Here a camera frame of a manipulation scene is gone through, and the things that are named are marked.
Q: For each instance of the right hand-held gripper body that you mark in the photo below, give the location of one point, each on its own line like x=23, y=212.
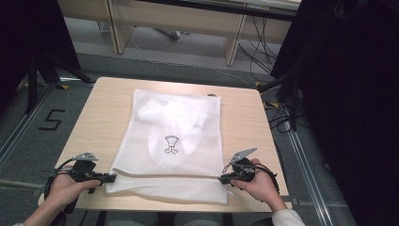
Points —
x=244, y=171

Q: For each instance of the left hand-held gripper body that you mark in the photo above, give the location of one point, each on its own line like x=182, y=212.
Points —
x=83, y=168

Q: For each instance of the white mesh laundry bag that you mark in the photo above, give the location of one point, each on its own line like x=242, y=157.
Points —
x=175, y=125

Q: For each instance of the person's right hand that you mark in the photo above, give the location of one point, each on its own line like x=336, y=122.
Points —
x=262, y=185

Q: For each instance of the person's left hand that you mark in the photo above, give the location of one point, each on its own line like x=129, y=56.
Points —
x=67, y=191

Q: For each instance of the black table leg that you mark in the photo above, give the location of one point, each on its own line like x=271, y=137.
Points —
x=101, y=219
x=228, y=220

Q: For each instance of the person's legs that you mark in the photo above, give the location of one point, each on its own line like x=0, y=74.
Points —
x=135, y=219

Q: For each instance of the grey tape strip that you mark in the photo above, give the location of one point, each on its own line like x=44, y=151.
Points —
x=293, y=199

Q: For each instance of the yellow tape piece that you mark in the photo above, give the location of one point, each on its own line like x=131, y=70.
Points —
x=274, y=104
x=64, y=87
x=257, y=84

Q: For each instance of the white garment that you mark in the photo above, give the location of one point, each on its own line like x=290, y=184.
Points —
x=175, y=116

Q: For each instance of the small dark object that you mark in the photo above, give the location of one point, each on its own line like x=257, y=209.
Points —
x=212, y=94

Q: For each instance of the black tripod stand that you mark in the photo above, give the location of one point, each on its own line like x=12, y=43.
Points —
x=293, y=103
x=31, y=84

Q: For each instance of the black curtain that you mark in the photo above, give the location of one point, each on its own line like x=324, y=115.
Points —
x=28, y=31
x=351, y=94

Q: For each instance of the beige wooden desk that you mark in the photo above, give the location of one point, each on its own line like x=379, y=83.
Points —
x=175, y=19

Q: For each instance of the metal floor rail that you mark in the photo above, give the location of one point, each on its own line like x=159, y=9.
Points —
x=309, y=175
x=23, y=125

